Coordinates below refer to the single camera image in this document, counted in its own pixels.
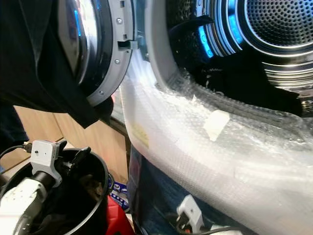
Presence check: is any dark clothes heap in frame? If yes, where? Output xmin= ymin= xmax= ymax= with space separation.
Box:
xmin=49 ymin=171 xmax=104 ymax=235

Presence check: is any front-loading washing machine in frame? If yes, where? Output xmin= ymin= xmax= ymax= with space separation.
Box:
xmin=117 ymin=0 xmax=313 ymax=235

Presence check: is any black crumpled clothes pile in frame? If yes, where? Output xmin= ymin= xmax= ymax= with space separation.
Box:
xmin=190 ymin=51 xmax=305 ymax=118

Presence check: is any black round laundry bucket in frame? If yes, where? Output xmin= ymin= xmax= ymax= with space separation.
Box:
xmin=0 ymin=146 xmax=111 ymax=235

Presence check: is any blue white printed package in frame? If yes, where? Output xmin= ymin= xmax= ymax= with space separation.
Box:
xmin=108 ymin=176 xmax=131 ymax=202

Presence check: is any red plastic container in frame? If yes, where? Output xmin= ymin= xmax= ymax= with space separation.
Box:
xmin=106 ymin=196 xmax=135 ymax=235

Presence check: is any clear bubble wrap sheet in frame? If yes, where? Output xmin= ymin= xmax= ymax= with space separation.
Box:
xmin=120 ymin=63 xmax=313 ymax=235

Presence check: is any round glass washer door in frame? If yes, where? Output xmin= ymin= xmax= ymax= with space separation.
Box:
xmin=56 ymin=0 xmax=138 ymax=107

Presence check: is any large black T-shirt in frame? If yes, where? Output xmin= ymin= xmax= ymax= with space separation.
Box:
xmin=0 ymin=0 xmax=114 ymax=153

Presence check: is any white tape piece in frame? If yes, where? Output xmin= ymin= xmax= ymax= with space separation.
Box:
xmin=203 ymin=109 xmax=231 ymax=142

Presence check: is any black drum paddle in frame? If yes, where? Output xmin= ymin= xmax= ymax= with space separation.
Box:
xmin=169 ymin=15 xmax=216 ymax=41

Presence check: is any perforated steel washer drum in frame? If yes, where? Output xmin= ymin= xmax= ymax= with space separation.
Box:
xmin=165 ymin=0 xmax=313 ymax=106

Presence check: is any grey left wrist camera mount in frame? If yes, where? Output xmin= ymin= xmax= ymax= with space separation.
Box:
xmin=29 ymin=139 xmax=62 ymax=189

